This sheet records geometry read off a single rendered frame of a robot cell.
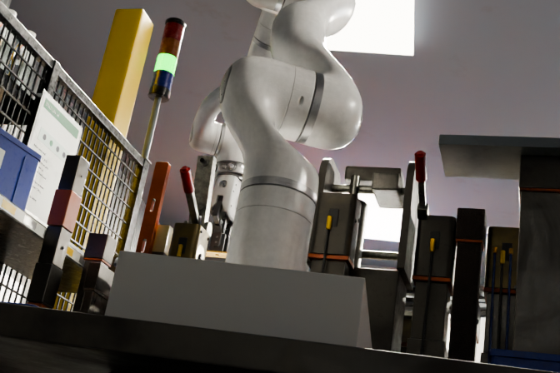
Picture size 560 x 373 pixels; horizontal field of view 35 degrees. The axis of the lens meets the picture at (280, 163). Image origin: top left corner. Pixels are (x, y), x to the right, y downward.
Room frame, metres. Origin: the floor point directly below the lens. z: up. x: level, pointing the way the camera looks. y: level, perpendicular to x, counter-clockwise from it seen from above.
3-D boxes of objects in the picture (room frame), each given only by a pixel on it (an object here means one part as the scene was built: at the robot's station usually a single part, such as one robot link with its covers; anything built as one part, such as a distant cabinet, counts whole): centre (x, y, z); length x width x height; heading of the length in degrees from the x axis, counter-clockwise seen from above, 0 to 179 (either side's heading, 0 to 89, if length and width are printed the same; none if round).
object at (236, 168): (1.90, 0.10, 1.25); 0.09 x 0.08 x 0.03; 162
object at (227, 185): (1.91, 0.10, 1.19); 0.10 x 0.07 x 0.11; 162
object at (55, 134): (2.17, 0.60, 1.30); 0.23 x 0.02 x 0.31; 162
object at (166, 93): (2.68, 0.44, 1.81); 0.07 x 0.07 x 0.53
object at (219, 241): (1.88, 0.11, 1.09); 0.03 x 0.03 x 0.07; 72
